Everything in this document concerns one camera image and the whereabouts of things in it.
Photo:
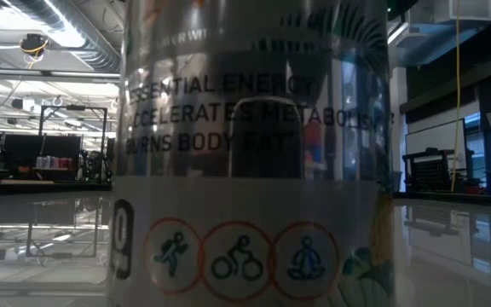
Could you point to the white ventilation unit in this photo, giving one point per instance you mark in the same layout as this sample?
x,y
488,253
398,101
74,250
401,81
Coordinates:
x,y
467,10

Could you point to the silver spiral ceiling duct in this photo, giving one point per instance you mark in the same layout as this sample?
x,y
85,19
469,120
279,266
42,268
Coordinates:
x,y
96,55

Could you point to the long ceiling light strip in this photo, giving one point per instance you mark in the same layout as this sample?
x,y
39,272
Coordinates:
x,y
79,74

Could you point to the white Celsius energy can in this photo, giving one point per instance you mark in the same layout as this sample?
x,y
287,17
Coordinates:
x,y
250,192

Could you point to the black metal rig frame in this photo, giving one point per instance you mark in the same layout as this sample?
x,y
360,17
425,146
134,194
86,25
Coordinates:
x,y
75,108

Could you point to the black desk monitor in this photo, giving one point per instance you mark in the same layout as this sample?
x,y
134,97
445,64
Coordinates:
x,y
62,147
21,149

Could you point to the framed whiteboard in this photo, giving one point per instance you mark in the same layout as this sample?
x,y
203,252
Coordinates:
x,y
433,136

